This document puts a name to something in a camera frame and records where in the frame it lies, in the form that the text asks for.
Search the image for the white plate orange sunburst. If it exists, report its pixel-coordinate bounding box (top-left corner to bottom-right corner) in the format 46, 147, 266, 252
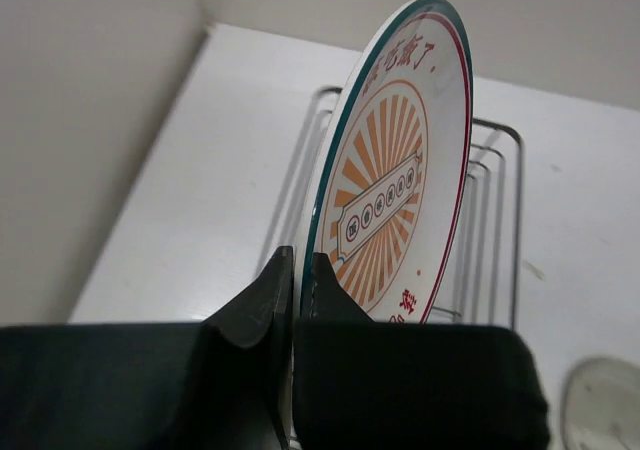
294, 0, 473, 323

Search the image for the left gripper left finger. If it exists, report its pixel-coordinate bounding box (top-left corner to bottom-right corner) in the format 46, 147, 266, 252
203, 246, 293, 349

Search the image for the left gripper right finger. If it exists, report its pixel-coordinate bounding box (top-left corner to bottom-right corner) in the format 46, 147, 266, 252
300, 253, 372, 323

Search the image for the wire dish rack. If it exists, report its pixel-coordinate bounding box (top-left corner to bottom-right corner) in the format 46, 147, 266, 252
258, 85, 524, 329

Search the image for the clear glass plate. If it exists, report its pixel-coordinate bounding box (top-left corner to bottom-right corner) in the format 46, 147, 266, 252
559, 356, 639, 449

